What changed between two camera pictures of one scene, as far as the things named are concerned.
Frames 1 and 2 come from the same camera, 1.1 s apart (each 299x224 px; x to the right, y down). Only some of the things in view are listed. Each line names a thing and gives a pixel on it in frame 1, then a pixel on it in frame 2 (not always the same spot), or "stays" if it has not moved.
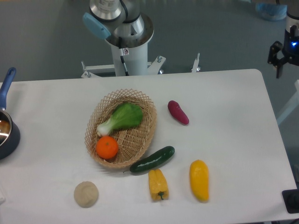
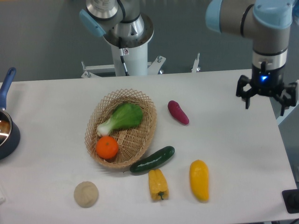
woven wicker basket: (131, 141) stays
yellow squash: (199, 179) stays
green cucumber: (153, 160) stays
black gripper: (290, 51) to (269, 82)
